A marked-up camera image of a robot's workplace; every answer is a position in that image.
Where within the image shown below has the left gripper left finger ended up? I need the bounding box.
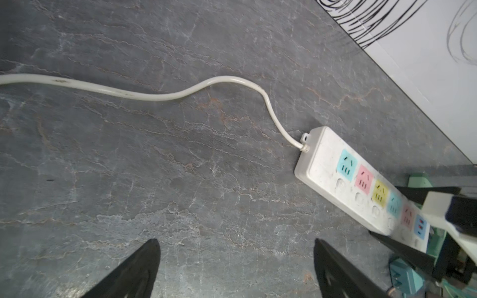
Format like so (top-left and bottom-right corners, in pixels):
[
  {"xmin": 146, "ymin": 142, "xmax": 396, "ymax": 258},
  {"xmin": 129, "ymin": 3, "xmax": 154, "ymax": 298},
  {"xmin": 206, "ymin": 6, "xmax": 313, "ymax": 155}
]
[{"xmin": 83, "ymin": 238, "xmax": 161, "ymax": 298}]

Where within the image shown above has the small green charger plug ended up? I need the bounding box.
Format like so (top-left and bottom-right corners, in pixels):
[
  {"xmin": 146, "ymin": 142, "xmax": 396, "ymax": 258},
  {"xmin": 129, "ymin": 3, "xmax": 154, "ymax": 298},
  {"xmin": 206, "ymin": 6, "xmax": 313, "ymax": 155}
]
[{"xmin": 407, "ymin": 173, "xmax": 433, "ymax": 188}]

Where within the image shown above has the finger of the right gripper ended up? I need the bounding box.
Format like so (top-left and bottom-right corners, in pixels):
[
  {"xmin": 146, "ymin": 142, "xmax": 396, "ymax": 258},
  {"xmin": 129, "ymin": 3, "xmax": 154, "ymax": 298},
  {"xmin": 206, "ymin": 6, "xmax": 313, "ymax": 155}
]
[
  {"xmin": 396, "ymin": 186, "xmax": 462, "ymax": 205},
  {"xmin": 369, "ymin": 231, "xmax": 435, "ymax": 279}
]

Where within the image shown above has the teal charger plug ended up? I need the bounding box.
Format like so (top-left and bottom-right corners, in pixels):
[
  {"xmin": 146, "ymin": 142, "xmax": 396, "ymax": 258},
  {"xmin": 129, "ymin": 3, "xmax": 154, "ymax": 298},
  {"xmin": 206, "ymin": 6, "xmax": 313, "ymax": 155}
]
[{"xmin": 389, "ymin": 258, "xmax": 424, "ymax": 298}]

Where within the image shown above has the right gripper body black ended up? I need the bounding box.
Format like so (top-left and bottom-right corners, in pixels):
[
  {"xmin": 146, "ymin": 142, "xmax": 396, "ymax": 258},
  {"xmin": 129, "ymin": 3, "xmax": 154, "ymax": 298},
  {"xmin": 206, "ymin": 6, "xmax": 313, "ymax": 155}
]
[{"xmin": 432, "ymin": 233, "xmax": 477, "ymax": 283}]

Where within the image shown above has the white power strip cable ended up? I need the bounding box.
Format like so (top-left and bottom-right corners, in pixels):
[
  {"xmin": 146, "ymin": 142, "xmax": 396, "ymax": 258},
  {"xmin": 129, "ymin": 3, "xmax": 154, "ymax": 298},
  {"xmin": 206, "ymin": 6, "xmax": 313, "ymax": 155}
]
[{"xmin": 0, "ymin": 73, "xmax": 311, "ymax": 153}]

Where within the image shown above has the white multicolour power strip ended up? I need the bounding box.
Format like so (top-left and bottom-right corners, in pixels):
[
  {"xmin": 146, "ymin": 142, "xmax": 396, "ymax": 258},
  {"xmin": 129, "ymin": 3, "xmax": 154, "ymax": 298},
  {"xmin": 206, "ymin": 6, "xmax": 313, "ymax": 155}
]
[{"xmin": 294, "ymin": 127, "xmax": 431, "ymax": 253}]

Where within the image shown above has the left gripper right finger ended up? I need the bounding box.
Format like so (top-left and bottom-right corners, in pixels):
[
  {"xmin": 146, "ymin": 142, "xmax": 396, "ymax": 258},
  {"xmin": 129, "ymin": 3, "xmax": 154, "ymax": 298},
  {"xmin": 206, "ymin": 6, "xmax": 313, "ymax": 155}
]
[{"xmin": 314, "ymin": 238, "xmax": 387, "ymax": 298}]

